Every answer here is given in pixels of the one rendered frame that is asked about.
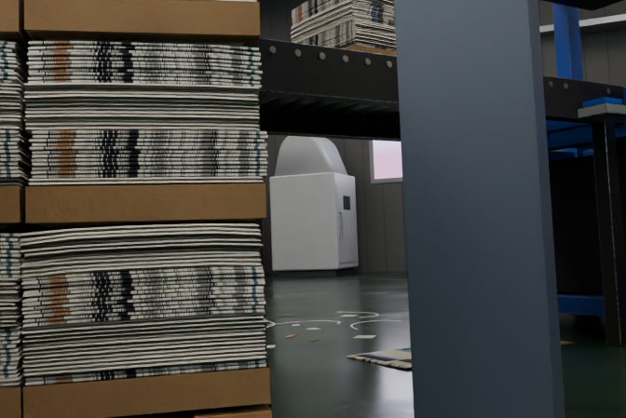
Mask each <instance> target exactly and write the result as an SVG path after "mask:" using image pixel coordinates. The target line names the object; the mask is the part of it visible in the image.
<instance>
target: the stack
mask: <svg viewBox="0 0 626 418"><path fill-rule="evenodd" d="M211 1H241V2H259V0H211ZM19 25H20V0H19ZM24 31H25V32H26V33H27V34H28V36H29V37H30V38H31V40H32V41H29V45H30V47H29V46H28V44H27V43H26V41H25V40H24V39H23V37H22V36H21V34H20V33H19V32H0V185H19V186H20V194H21V187H22V186H24V187H25V186H55V185H133V184H206V183H264V181H262V180H263V179H264V178H265V177H266V176H267V173H266V170H267V161H266V159H267V157H268V154H267V151H265V148H266V147H267V143H264V142H265V141H266V140H267V135H266V134H267V132H266V131H260V129H259V127H260V126H259V125H258V121H259V120H260V117H259V116H260V114H259V110H260V107H258V102H259V100H258V99H257V98H258V92H259V91H260V90H261V88H262V85H260V81H261V77H260V76H261V75H262V74H263V71H258V70H259V69H260V67H261V65H262V63H261V62H259V61H260V59H261V53H258V52H259V47H256V45H257V42H258V40H259V37H260V35H238V34H163V33H125V32H88V31H50V30H24ZM261 219H263V218H233V219H192V220H150V221H108V222H27V223H23V222H0V388H6V387H20V406H21V404H22V387H23V386H24V385H27V386H33V385H45V384H68V383H79V382H90V381H102V380H114V379H125V378H137V377H148V376H160V375H172V374H184V373H196V372H208V371H231V370H245V369H257V368H266V363H265V360H266V355H267V352H266V351H265V343H266V340H265V323H267V320H266V319H264V317H263V316H265V309H264V308H265V307H264V304H265V298H264V286H263V285H264V284H265V279H264V278H263V276H264V269H263V266H262V264H261V263H260V262H261V261H262V260H261V259H260V258H259V257H261V255H260V252H259V251H257V250H260V248H261V247H262V246H263V244H261V243H260V242H261V240H260V239H256V238H260V237H261V236H262V234H260V233H261V230H259V229H258V227H259V225H258V224H255V223H248V222H254V221H257V220H261ZM28 223H29V224H28ZM33 224H35V225H33ZM37 225H41V226H37ZM42 226H46V227H42ZM55 229H58V230H55ZM107 418H272V411H271V410H270V408H269V407H268V405H267V403H265V404H254V405H244V406H233V407H222V408H212V409H201V410H191V411H171V412H160V413H149V414H139V415H128V416H117V417H107Z"/></svg>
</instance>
